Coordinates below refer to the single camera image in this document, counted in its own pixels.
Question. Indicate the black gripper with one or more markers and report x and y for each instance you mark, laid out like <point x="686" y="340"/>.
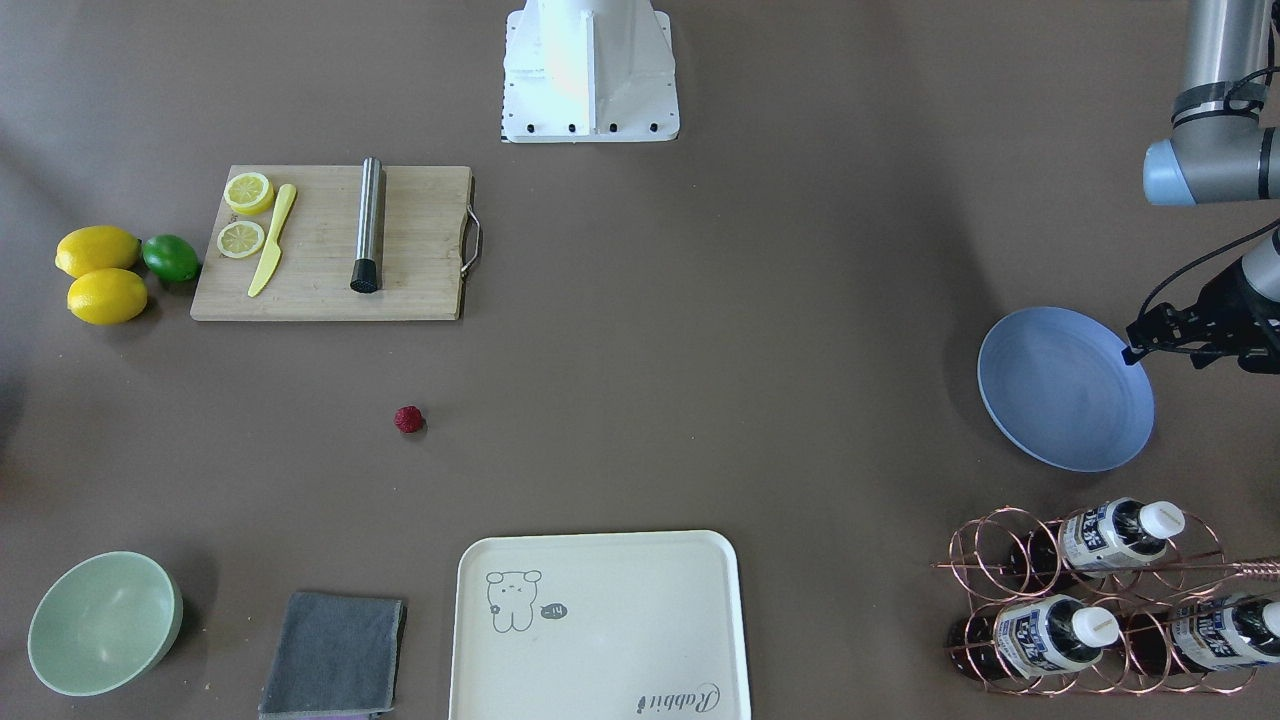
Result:
<point x="1227" y="301"/>

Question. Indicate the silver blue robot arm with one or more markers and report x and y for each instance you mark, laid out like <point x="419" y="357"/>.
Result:
<point x="1218" y="151"/>

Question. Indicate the blue plastic plate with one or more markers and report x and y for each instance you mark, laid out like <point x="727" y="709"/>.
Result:
<point x="1055" y="383"/>

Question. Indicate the red strawberry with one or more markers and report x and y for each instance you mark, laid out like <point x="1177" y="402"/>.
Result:
<point x="409" y="419"/>

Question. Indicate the dark tea bottle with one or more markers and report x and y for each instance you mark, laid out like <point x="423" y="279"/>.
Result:
<point x="1055" y="635"/>
<point x="1118" y="535"/>
<point x="1232" y="633"/>

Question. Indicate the cream rabbit tray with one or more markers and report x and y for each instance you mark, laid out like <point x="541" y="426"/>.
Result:
<point x="641" y="625"/>

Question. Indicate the steel muddler black tip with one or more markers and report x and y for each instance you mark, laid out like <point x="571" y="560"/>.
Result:
<point x="366" y="275"/>

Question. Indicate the wooden cutting board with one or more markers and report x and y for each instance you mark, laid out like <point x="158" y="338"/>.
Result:
<point x="424" y="251"/>

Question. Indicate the grey folded cloth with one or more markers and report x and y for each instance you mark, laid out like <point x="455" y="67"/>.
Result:
<point x="336" y="658"/>

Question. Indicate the yellow plastic knife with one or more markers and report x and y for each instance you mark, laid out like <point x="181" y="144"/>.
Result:
<point x="271" y="252"/>

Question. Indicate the lemon half board edge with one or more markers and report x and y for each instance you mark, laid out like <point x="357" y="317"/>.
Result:
<point x="249" y="194"/>

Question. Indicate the lemon half near knife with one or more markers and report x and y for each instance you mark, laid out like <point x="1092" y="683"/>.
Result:
<point x="241" y="239"/>

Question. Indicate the green lime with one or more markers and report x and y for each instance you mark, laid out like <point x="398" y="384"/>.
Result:
<point x="170" y="258"/>

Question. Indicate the whole yellow lemon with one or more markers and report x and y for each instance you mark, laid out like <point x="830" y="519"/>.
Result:
<point x="94" y="248"/>
<point x="107" y="296"/>

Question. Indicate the green bowl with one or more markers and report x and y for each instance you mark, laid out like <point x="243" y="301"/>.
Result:
<point x="103" y="623"/>

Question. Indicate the copper wire bottle rack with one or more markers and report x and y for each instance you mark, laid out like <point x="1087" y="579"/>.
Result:
<point x="993" y="558"/>

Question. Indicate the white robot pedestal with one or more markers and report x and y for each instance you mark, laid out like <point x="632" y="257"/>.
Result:
<point x="589" y="72"/>

